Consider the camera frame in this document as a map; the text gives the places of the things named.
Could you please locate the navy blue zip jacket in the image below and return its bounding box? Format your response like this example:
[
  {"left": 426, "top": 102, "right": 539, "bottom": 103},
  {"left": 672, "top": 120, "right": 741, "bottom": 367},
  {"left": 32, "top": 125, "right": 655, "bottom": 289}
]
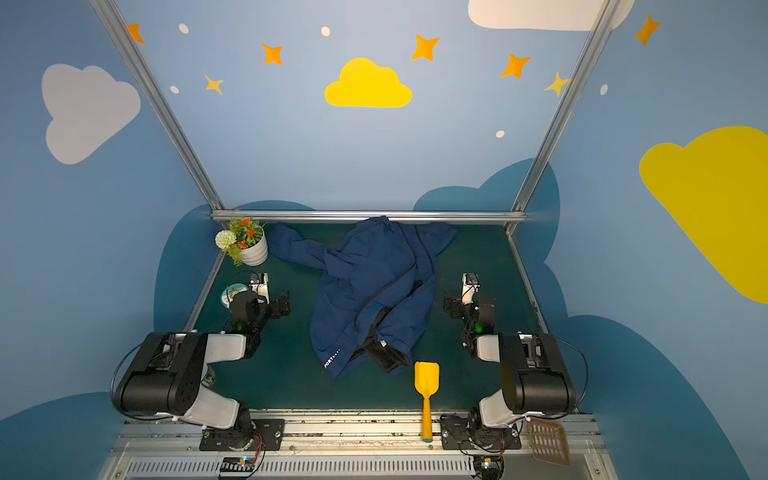
[{"left": 267, "top": 217, "right": 457, "bottom": 379}]

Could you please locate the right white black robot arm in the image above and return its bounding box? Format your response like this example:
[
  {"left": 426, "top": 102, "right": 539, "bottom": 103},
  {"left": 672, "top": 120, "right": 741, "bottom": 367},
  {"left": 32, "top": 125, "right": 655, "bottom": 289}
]
[{"left": 440, "top": 292, "right": 583, "bottom": 454}]

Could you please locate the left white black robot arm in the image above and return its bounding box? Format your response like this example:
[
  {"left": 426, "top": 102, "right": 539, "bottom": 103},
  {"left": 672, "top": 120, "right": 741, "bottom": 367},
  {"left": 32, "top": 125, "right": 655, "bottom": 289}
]
[{"left": 110, "top": 290, "right": 291, "bottom": 453}]

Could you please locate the yellow plastic toy shovel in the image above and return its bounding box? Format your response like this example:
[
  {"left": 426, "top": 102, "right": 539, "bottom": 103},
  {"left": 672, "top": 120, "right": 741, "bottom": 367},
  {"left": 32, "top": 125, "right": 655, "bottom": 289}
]
[{"left": 414, "top": 361, "right": 440, "bottom": 443}]

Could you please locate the white pot with flowers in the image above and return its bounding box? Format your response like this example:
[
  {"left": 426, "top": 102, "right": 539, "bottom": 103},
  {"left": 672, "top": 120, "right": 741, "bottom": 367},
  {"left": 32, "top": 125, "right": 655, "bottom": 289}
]
[{"left": 214, "top": 217, "right": 268, "bottom": 266}]

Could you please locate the right small circuit board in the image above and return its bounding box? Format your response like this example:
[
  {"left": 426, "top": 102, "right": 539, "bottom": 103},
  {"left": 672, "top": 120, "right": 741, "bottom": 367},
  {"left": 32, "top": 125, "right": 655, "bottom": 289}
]
[{"left": 472, "top": 456, "right": 504, "bottom": 480}]

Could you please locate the small circuit board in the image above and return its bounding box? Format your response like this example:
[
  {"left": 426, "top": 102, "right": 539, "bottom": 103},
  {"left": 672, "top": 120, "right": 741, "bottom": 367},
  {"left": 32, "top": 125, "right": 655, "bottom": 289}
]
[
  {"left": 472, "top": 456, "right": 504, "bottom": 480},
  {"left": 217, "top": 456, "right": 256, "bottom": 479}
]

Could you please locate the left small circuit board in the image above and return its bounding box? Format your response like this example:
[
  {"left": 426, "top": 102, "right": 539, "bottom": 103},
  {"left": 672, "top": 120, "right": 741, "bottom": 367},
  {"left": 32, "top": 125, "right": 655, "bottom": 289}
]
[{"left": 217, "top": 456, "right": 256, "bottom": 479}]

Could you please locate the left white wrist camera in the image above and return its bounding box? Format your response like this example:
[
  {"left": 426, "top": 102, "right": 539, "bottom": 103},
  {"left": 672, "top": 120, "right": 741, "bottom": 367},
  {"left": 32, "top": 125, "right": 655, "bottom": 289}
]
[{"left": 249, "top": 272, "right": 270, "bottom": 303}]

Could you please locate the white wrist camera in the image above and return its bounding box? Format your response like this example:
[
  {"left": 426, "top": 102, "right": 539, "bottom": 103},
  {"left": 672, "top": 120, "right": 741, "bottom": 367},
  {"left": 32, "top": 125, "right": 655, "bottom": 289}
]
[
  {"left": 461, "top": 272, "right": 480, "bottom": 305},
  {"left": 249, "top": 272, "right": 270, "bottom": 303}
]

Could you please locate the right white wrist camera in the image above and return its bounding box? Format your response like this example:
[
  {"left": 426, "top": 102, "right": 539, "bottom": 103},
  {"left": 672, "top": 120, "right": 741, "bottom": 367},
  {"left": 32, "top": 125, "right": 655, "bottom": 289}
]
[{"left": 461, "top": 272, "right": 480, "bottom": 305}]

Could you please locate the aluminium frame rail back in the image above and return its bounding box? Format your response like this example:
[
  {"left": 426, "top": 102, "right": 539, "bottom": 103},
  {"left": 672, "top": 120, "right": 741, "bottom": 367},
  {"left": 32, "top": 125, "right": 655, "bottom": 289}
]
[{"left": 211, "top": 210, "right": 526, "bottom": 224}]

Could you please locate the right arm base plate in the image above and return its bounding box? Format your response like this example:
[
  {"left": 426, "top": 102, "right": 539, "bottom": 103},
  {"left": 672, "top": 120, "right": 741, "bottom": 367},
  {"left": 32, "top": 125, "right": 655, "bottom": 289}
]
[{"left": 439, "top": 414, "right": 522, "bottom": 454}]

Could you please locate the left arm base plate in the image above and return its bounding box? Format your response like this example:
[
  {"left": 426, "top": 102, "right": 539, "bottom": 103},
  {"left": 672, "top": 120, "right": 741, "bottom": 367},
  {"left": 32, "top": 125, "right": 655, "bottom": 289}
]
[{"left": 199, "top": 418, "right": 285, "bottom": 452}]

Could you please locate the front aluminium rail bench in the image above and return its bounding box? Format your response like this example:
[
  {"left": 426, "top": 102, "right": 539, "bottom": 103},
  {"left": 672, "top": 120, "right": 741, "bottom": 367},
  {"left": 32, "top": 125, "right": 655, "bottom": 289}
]
[{"left": 99, "top": 409, "right": 618, "bottom": 479}]

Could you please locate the aluminium frame post left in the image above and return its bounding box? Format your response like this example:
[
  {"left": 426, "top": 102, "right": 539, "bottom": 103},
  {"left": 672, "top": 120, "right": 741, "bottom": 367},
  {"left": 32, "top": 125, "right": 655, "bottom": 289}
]
[{"left": 90, "top": 0, "right": 225, "bottom": 210}]

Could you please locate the aluminium frame post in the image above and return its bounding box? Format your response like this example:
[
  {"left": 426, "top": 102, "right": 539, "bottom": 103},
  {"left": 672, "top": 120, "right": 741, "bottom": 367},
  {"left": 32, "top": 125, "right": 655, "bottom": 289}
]
[
  {"left": 510, "top": 0, "right": 621, "bottom": 223},
  {"left": 90, "top": 0, "right": 225, "bottom": 210}
]

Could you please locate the aluminium frame post right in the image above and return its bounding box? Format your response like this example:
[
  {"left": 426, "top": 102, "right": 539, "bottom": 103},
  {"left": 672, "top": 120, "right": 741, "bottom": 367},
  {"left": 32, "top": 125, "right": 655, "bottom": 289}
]
[{"left": 510, "top": 0, "right": 621, "bottom": 223}]

